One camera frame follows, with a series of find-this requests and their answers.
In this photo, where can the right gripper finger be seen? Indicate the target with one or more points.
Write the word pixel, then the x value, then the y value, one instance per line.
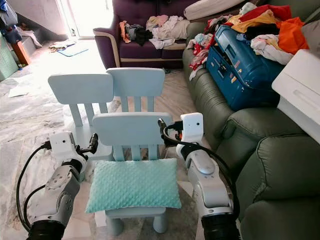
pixel 168 140
pixel 162 125

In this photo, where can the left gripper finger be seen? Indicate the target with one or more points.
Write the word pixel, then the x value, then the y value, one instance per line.
pixel 93 150
pixel 94 140

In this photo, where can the teal dotted plush pillow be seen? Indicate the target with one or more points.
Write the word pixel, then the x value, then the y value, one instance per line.
pixel 132 185

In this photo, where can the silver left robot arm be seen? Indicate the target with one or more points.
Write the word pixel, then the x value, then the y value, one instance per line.
pixel 57 197

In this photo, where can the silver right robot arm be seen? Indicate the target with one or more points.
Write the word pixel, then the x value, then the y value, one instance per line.
pixel 208 186

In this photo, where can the purple upholstered sofa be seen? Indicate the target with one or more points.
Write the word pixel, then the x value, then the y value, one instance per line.
pixel 140 54

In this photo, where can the grey-green leather sofa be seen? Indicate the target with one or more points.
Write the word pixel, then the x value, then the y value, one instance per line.
pixel 275 160

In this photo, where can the grey pillow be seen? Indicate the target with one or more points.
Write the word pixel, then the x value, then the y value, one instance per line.
pixel 312 37

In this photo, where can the light blue children's chair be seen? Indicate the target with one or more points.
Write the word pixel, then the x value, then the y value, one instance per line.
pixel 80 89
pixel 135 82
pixel 127 129

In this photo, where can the white paper sheet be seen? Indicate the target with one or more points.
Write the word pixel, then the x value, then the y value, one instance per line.
pixel 18 92

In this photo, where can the colourful patterned clothes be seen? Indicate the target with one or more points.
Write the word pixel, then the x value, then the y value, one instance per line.
pixel 200 45

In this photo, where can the dark grey garment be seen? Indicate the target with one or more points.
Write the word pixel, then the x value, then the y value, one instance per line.
pixel 139 34

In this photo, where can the white and pink clothes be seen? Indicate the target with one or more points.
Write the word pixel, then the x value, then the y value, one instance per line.
pixel 170 29

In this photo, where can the narrow orange garment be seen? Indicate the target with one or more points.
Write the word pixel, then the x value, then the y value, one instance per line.
pixel 123 31

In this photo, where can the brown wooden board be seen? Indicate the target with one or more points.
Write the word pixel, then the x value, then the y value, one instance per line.
pixel 21 53

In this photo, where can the green cabinet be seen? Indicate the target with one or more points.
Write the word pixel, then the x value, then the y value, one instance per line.
pixel 7 60

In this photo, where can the beige cushion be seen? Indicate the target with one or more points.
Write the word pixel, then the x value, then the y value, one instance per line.
pixel 210 9

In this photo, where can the white crumpled cloth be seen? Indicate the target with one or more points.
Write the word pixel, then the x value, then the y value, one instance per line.
pixel 270 49

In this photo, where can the white box appliance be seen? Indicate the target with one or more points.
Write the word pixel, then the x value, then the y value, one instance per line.
pixel 300 85

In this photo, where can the black cloth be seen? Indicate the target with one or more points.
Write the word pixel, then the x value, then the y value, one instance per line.
pixel 262 31

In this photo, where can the yellow cloth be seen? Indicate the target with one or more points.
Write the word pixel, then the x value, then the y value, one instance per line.
pixel 252 21

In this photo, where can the dark hanging bags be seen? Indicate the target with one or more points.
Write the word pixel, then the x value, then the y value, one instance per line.
pixel 9 22

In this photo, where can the large orange cloth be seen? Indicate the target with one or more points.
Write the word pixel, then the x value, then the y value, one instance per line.
pixel 292 36

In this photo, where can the red cloth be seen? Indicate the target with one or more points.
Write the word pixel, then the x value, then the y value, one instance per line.
pixel 267 11

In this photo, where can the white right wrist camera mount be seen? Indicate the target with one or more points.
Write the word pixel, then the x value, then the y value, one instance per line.
pixel 192 127

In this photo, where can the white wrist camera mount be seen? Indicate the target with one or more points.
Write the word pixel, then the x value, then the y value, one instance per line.
pixel 192 127
pixel 62 145

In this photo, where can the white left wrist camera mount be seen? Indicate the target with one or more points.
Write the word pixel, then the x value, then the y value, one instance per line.
pixel 62 145

